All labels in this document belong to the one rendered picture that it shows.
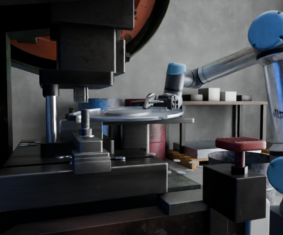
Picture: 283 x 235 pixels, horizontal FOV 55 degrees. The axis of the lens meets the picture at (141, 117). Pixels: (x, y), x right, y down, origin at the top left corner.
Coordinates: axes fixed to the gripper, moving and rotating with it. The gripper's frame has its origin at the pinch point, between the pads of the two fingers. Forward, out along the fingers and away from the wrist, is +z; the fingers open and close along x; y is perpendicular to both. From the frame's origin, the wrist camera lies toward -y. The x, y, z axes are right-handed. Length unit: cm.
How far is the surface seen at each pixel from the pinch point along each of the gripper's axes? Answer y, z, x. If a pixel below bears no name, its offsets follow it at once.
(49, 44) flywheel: -35.8, -3.2, -22.6
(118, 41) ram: -0.1, 17.5, -18.2
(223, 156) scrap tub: 20, -117, 46
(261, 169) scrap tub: 42, -83, 42
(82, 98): -8.4, 21.8, -4.7
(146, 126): 5.6, 14.7, 2.9
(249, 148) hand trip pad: 29.0, 35.8, 2.3
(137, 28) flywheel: -9.8, -24.1, -29.4
